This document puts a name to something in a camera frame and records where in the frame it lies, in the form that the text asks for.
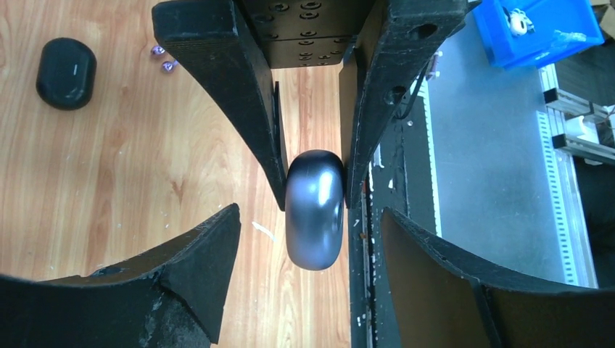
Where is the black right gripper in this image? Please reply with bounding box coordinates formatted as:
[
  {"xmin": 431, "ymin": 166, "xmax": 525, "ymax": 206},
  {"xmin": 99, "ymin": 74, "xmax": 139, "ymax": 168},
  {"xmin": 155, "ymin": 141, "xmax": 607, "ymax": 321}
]
[{"xmin": 152, "ymin": 0, "xmax": 469, "ymax": 210}]

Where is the purple-grey earbud charging case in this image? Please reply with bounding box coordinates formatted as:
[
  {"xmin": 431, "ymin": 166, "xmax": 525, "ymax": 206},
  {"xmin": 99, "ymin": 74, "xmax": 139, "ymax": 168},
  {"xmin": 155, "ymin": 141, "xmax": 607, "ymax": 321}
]
[{"xmin": 285, "ymin": 150, "xmax": 344, "ymax": 271}]

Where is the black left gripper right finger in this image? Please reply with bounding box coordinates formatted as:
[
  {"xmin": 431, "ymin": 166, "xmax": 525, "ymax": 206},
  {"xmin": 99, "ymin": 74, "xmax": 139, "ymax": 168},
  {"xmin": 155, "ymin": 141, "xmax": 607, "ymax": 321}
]
[{"xmin": 381, "ymin": 208, "xmax": 614, "ymax": 347}]

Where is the purple clip earbud right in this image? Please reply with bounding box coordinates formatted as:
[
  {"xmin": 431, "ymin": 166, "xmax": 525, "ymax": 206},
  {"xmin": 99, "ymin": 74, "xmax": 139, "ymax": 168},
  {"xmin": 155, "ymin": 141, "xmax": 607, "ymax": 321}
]
[{"xmin": 150, "ymin": 45, "xmax": 179, "ymax": 73}]

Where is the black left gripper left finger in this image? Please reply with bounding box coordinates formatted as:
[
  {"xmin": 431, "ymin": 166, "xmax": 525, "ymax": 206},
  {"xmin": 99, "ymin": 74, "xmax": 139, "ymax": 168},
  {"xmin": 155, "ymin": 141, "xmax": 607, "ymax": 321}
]
[{"xmin": 1, "ymin": 204, "xmax": 241, "ymax": 347}]

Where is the blue plastic bin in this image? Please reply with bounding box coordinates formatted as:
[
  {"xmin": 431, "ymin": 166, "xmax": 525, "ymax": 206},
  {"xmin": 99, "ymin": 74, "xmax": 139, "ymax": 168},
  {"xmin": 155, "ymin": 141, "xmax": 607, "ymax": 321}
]
[{"xmin": 471, "ymin": 0, "xmax": 605, "ymax": 69}]

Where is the black earbud charging case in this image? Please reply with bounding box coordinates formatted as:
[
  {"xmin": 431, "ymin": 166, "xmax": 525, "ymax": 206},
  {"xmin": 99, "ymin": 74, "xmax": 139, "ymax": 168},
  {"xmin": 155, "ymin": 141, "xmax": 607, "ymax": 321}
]
[{"xmin": 36, "ymin": 38, "xmax": 97, "ymax": 110}]

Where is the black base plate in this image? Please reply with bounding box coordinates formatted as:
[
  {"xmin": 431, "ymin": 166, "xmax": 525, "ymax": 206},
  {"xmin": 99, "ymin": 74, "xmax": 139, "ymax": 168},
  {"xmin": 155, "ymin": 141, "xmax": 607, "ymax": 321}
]
[{"xmin": 348, "ymin": 77, "xmax": 442, "ymax": 347}]

